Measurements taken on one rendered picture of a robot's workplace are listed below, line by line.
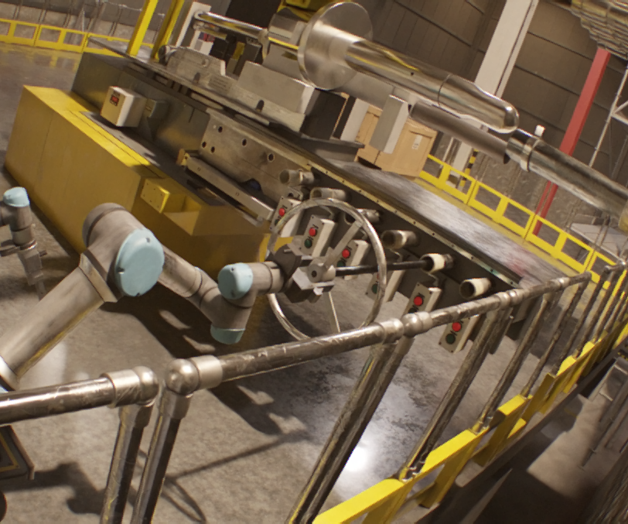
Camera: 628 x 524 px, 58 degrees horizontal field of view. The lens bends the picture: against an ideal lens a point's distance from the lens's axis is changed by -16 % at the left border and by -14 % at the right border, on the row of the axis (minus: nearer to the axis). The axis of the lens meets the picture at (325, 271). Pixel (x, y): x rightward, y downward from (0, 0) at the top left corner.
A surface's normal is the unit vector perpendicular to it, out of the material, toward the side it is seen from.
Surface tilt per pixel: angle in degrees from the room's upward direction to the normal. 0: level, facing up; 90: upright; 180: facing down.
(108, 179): 90
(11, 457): 0
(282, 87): 90
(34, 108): 90
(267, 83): 90
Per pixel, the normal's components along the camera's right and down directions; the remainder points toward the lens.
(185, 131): -0.60, 0.05
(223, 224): 0.71, 0.49
